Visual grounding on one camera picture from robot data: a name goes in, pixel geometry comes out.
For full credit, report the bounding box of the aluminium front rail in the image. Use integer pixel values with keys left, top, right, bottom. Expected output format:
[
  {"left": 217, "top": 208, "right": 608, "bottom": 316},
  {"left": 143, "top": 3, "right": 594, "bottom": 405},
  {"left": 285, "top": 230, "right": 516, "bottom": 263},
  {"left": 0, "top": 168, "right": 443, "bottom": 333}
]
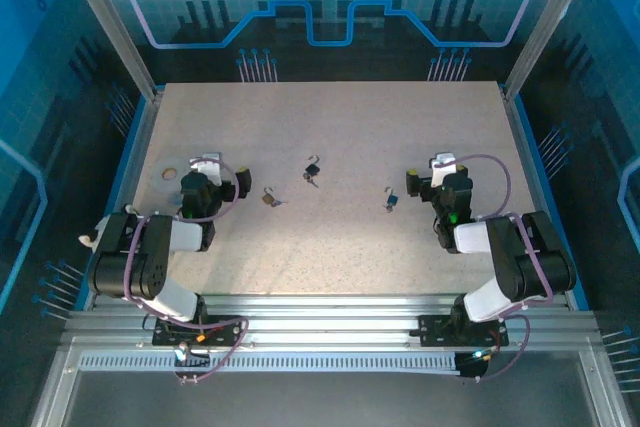
[{"left": 64, "top": 293, "right": 601, "bottom": 348}]

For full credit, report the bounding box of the clear tape roll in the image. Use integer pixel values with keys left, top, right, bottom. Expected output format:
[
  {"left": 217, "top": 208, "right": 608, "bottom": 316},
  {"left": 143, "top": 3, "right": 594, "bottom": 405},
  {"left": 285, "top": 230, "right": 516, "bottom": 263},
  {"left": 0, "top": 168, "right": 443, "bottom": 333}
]
[{"left": 151, "top": 156, "right": 194, "bottom": 194}]

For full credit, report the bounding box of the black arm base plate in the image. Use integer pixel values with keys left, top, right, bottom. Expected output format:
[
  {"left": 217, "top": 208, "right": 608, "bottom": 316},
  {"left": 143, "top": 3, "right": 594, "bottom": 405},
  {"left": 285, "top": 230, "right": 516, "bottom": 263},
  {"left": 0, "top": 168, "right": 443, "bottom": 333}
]
[
  {"left": 409, "top": 313, "right": 510, "bottom": 348},
  {"left": 151, "top": 314, "right": 250, "bottom": 348}
]

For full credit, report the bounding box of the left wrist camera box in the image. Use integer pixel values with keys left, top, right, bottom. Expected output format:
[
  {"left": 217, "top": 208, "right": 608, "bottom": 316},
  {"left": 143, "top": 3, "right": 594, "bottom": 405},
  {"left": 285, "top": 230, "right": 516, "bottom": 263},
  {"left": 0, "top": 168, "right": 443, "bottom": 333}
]
[{"left": 188, "top": 151, "right": 223, "bottom": 187}]

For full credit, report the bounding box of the aluminium frame post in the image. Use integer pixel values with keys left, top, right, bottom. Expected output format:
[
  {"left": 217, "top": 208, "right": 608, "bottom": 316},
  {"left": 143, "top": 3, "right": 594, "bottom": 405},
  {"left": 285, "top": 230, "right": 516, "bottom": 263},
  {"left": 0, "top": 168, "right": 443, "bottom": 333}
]
[
  {"left": 501, "top": 0, "right": 601, "bottom": 101},
  {"left": 55, "top": 0, "right": 164, "bottom": 101}
]

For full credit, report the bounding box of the aluminium side rail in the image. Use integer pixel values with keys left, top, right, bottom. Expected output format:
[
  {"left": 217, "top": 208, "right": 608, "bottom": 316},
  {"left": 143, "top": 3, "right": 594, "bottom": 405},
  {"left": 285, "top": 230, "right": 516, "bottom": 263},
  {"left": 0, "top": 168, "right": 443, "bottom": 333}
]
[
  {"left": 82, "top": 89, "right": 164, "bottom": 311},
  {"left": 499, "top": 86, "right": 591, "bottom": 311}
]

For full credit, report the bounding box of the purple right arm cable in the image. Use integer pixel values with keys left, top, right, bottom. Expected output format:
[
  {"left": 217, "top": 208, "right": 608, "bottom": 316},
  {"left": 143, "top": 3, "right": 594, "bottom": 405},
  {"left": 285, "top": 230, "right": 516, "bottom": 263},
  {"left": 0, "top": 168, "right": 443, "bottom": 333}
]
[{"left": 447, "top": 152, "right": 555, "bottom": 384}]

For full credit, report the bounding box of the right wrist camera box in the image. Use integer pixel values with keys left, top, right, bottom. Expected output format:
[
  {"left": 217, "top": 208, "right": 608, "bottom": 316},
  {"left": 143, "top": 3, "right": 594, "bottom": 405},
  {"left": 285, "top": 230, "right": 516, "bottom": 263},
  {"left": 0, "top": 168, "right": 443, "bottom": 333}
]
[{"left": 430, "top": 151, "right": 459, "bottom": 188}]

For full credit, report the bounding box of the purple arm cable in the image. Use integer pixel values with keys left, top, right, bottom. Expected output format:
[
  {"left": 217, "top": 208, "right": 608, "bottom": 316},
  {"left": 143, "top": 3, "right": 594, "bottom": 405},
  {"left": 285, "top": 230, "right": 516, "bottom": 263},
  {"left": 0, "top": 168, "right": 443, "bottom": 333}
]
[
  {"left": 122, "top": 156, "right": 250, "bottom": 386},
  {"left": 447, "top": 152, "right": 555, "bottom": 384}
]

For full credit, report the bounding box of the white plush dog toy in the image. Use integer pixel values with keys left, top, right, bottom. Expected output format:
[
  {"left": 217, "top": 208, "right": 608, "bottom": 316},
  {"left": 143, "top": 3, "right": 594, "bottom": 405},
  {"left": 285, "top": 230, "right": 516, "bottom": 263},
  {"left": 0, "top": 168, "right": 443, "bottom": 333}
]
[{"left": 78, "top": 203, "right": 137, "bottom": 250}]

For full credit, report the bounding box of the slotted cable duct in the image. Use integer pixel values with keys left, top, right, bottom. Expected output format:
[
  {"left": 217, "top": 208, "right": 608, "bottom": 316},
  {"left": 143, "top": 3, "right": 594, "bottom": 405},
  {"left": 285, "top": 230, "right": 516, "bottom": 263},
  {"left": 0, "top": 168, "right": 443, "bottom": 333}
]
[{"left": 79, "top": 350, "right": 464, "bottom": 374}]

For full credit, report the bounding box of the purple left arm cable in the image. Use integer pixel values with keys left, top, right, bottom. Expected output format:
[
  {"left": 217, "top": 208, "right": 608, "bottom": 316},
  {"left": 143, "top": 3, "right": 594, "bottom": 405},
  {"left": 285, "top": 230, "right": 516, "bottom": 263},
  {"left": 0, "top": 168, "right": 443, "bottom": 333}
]
[{"left": 122, "top": 156, "right": 250, "bottom": 386}]

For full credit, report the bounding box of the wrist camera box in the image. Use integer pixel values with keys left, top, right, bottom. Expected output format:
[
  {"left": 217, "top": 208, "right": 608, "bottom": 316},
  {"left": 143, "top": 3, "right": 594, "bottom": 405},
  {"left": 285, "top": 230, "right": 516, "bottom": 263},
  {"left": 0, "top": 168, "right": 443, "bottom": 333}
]
[
  {"left": 188, "top": 151, "right": 223, "bottom": 187},
  {"left": 430, "top": 151, "right": 459, "bottom": 188}
]

